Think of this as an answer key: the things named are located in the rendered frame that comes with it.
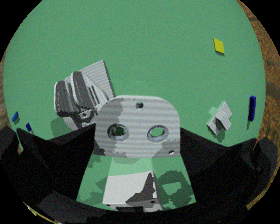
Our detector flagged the dark blue curved bar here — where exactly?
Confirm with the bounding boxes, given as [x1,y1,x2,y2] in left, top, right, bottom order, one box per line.
[248,95,256,123]

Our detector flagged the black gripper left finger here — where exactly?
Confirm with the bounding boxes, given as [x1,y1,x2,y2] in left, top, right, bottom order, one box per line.
[16,124,96,201]

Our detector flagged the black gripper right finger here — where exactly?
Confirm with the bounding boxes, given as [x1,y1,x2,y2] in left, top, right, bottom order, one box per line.
[180,128,257,202]

